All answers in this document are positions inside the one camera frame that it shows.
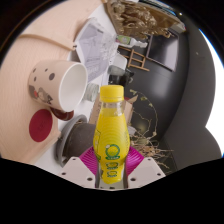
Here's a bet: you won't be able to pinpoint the grey conical flask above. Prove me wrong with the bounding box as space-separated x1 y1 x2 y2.
107 64 134 86

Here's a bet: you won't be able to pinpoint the printed paper sheets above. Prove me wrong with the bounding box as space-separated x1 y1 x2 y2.
73 17 119 84

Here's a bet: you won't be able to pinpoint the flat round red coaster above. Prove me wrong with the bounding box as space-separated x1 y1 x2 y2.
28 108 54 143

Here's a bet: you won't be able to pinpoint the grey plant saucer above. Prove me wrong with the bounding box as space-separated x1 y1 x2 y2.
54 114 88 168

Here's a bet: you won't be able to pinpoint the pale wooden board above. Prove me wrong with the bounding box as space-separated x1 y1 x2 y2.
0 0 111 164

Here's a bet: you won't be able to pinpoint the yellow drink bottle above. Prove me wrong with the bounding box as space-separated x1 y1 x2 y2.
92 84 131 185

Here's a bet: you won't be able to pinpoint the white spray bottle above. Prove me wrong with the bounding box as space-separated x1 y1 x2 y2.
115 34 149 49

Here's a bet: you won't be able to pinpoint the cream spotted mug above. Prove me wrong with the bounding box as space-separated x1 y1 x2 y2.
27 59 89 122

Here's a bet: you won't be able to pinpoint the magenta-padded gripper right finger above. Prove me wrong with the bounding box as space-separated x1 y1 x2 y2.
125 145 167 189

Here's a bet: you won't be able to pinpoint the black wall screen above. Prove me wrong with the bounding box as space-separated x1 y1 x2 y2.
146 31 179 73

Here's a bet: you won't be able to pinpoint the small white bowl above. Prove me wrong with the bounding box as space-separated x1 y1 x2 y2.
83 83 101 103

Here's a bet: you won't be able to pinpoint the wooden easel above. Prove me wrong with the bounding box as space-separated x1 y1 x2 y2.
118 44 151 73

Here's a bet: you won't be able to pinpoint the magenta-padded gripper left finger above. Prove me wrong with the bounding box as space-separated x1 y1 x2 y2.
59 146 101 189

